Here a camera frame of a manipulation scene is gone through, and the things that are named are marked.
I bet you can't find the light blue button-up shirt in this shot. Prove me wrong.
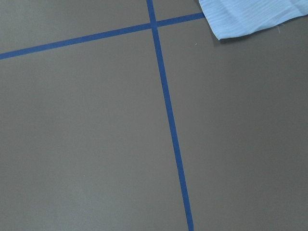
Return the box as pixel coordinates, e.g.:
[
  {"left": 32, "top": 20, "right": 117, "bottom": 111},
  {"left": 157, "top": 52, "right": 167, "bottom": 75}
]
[{"left": 199, "top": 0, "right": 308, "bottom": 40}]

